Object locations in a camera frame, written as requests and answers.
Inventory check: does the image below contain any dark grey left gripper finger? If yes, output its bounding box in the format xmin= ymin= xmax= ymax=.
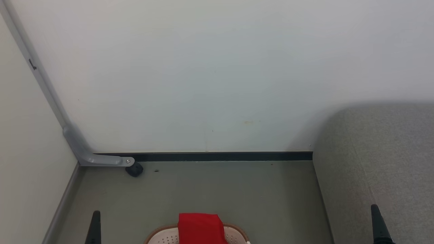
xmin=85 ymin=210 xmax=101 ymax=244

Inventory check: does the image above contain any grey fabric sofa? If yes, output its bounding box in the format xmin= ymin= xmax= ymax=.
xmin=312 ymin=102 xmax=434 ymax=244

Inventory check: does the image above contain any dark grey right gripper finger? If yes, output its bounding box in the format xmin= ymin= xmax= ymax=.
xmin=371 ymin=204 xmax=396 ymax=244

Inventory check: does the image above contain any grey metal partition frame leg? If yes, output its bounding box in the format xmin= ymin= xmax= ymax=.
xmin=0 ymin=0 xmax=135 ymax=167

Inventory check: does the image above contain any black skirting strip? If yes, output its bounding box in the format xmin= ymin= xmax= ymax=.
xmin=93 ymin=151 xmax=313 ymax=162

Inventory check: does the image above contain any grey skirting board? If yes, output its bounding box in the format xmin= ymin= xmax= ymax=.
xmin=42 ymin=163 xmax=84 ymax=244

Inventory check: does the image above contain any cream laundry basket brown rim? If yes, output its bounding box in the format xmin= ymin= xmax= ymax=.
xmin=144 ymin=223 xmax=251 ymax=244

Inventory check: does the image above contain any black caster wheel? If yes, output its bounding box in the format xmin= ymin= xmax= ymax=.
xmin=125 ymin=163 xmax=144 ymax=178

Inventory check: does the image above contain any red cloth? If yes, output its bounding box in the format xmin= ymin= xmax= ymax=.
xmin=178 ymin=213 xmax=228 ymax=244

